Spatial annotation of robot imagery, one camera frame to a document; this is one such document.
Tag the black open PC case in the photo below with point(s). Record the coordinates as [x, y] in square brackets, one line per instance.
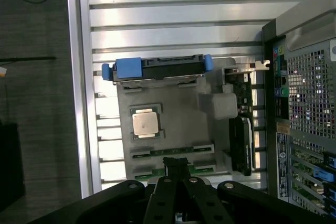
[309, 90]

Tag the hard disk in blue caddy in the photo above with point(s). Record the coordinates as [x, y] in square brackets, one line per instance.
[168, 69]

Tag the silver CPU chip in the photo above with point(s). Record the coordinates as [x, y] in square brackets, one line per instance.
[145, 123]

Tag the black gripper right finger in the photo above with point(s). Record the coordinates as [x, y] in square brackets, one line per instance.
[207, 205]

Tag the grey parts rack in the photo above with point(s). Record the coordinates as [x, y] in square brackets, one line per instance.
[183, 108]

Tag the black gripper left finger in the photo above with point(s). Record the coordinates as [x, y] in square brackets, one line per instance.
[160, 203]

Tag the black graphics card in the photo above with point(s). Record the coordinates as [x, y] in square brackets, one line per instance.
[241, 142]

